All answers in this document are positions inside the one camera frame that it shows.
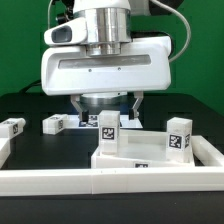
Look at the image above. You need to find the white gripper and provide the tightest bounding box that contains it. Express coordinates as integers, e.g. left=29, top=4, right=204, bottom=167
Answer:
left=41, top=36, right=171, bottom=122

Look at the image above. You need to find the white square table top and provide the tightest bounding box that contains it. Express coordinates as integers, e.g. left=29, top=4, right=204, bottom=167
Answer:
left=91, top=129, right=195, bottom=168

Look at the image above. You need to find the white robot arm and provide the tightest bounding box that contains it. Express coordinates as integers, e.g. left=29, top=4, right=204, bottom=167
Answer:
left=41, top=0, right=184, bottom=121

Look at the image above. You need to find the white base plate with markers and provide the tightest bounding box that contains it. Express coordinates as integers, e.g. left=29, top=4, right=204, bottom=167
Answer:
left=65, top=115, right=142, bottom=129

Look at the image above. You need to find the black cable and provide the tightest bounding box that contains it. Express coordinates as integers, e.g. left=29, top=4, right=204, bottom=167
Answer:
left=19, top=78, right=43, bottom=94

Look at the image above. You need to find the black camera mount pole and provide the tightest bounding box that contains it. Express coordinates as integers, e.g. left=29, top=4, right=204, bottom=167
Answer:
left=56, top=0, right=75, bottom=25

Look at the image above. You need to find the white thin cable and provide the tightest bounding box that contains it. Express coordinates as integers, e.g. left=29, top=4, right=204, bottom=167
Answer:
left=47, top=0, right=55, bottom=30

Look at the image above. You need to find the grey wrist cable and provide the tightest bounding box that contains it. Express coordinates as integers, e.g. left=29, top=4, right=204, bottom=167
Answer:
left=149, top=0, right=192, bottom=64

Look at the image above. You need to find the white U-shaped fence wall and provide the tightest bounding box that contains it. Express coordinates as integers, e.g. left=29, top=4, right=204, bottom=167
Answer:
left=0, top=135, right=224, bottom=197

